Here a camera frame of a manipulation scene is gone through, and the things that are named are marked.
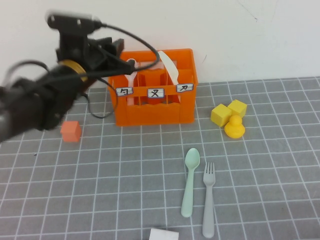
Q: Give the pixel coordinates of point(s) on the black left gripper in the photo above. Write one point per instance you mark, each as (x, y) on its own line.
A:
(80, 52)

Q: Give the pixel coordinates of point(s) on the pale pink plastic spoon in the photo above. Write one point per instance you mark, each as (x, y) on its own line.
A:
(131, 80)

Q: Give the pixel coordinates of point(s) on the white plastic knife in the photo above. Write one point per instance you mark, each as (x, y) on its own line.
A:
(168, 66)

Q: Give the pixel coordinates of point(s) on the mint green plastic spoon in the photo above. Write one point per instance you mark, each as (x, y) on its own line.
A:
(190, 180)

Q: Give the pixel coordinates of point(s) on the grey plastic fork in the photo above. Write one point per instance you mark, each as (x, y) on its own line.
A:
(208, 200)

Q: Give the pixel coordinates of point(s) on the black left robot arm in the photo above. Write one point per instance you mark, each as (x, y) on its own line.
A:
(32, 105)

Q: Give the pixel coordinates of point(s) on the orange plastic cutlery holder crate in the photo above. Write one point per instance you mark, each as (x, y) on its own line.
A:
(152, 115)

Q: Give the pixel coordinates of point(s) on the orange foam cube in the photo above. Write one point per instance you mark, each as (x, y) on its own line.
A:
(71, 131)

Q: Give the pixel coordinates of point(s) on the yellow foam cube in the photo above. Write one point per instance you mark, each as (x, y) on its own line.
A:
(220, 115)
(238, 107)

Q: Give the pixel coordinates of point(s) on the yellow rubber duck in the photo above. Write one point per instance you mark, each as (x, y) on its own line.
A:
(233, 128)

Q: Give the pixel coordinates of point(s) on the grey grid tablecloth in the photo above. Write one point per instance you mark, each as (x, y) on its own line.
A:
(75, 187)

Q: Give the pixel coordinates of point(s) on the white paper sheet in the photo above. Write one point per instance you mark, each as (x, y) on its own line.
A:
(163, 235)

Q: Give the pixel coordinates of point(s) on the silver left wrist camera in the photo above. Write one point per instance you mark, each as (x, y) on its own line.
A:
(72, 21)

